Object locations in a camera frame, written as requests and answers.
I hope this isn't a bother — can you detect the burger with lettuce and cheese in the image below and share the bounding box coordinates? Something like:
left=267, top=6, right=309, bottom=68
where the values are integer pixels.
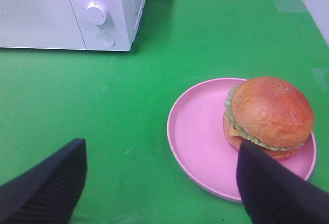
left=223, top=77, right=315, bottom=160

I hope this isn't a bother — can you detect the pink round plate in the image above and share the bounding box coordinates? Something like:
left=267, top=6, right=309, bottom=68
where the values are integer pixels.
left=167, top=78, right=317, bottom=202

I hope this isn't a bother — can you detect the round door release button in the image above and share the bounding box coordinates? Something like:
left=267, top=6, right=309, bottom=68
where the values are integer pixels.
left=96, top=32, right=115, bottom=47

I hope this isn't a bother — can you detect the lower white microwave knob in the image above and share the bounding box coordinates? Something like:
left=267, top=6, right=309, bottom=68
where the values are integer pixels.
left=85, top=2, right=108, bottom=25

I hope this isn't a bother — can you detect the white microwave door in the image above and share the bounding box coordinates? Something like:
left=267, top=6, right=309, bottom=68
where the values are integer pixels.
left=1, top=0, right=86, bottom=50

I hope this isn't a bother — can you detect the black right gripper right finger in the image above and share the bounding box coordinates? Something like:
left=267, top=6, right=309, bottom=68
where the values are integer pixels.
left=236, top=141, right=328, bottom=223

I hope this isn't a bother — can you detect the white microwave oven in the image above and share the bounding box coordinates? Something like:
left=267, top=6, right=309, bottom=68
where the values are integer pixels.
left=0, top=0, right=150, bottom=52

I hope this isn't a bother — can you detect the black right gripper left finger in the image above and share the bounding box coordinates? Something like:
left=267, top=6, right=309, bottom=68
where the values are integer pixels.
left=1, top=138, right=87, bottom=223

